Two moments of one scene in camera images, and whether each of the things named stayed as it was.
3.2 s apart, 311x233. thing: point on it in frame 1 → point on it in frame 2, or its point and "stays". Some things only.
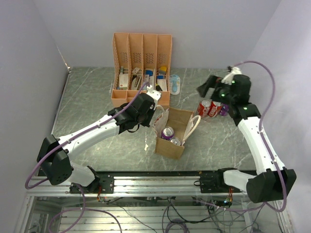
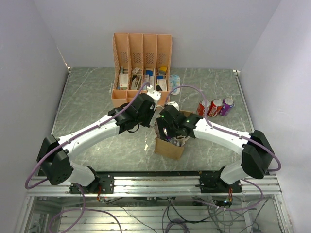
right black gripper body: [221, 93] → [171, 129]
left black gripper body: [145, 119] stays
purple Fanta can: [225, 109] stays
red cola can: [215, 108] stays
